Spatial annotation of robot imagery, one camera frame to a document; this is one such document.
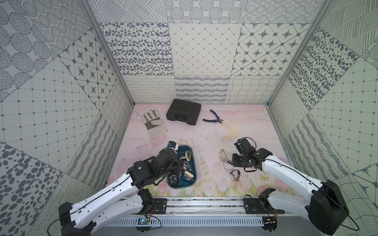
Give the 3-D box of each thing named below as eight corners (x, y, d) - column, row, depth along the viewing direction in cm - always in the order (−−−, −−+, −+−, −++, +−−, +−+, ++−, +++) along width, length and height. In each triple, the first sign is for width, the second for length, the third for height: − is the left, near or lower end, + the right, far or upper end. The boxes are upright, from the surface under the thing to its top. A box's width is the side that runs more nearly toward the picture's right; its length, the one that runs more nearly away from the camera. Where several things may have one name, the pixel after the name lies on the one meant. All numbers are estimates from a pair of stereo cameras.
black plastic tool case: (165, 119, 113) (164, 114, 109) (175, 101, 126) (175, 96, 122) (198, 127, 108) (198, 122, 104) (205, 107, 121) (205, 103, 117)
